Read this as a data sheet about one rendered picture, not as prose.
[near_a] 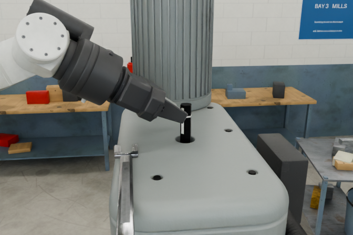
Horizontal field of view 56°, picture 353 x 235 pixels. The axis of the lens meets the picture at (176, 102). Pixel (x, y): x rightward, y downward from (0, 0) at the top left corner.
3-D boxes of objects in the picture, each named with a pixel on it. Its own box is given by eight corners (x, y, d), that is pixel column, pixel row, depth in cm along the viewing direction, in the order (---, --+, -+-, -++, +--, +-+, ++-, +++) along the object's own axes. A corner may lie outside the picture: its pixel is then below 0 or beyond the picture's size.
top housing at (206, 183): (294, 298, 48) (308, 201, 43) (110, 316, 45) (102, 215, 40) (219, 154, 92) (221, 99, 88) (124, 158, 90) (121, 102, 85)
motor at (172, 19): (219, 111, 78) (225, -36, 68) (133, 114, 76) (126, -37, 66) (203, 89, 97) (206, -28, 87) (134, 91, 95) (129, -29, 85)
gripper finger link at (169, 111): (179, 125, 58) (149, 111, 56) (188, 109, 58) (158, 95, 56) (183, 128, 57) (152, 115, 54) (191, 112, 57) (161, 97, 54)
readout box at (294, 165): (304, 224, 97) (313, 159, 90) (274, 227, 96) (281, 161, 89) (277, 188, 116) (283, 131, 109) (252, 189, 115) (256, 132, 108)
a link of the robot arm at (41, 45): (87, 91, 46) (3, 54, 41) (71, 98, 56) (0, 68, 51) (116, 22, 49) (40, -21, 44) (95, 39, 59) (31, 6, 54)
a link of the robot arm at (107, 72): (129, 114, 64) (70, 88, 59) (153, 70, 63) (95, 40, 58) (146, 138, 53) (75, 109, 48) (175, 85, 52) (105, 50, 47)
